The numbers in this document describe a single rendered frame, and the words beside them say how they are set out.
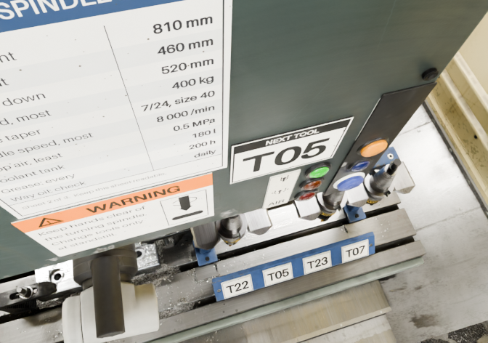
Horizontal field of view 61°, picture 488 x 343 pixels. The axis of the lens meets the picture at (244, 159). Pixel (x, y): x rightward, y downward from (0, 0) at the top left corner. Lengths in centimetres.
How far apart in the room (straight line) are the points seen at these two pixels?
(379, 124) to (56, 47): 26
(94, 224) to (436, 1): 30
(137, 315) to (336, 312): 84
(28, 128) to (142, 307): 40
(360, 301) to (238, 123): 114
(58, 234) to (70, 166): 12
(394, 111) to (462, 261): 113
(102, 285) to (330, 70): 41
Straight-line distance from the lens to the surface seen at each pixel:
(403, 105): 35
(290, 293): 116
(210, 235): 85
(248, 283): 112
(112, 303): 57
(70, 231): 39
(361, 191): 93
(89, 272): 61
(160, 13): 19
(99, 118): 24
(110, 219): 38
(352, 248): 117
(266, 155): 34
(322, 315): 133
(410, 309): 144
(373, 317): 140
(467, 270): 146
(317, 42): 24
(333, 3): 22
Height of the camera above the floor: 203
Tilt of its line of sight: 64 degrees down
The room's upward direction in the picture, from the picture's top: 6 degrees clockwise
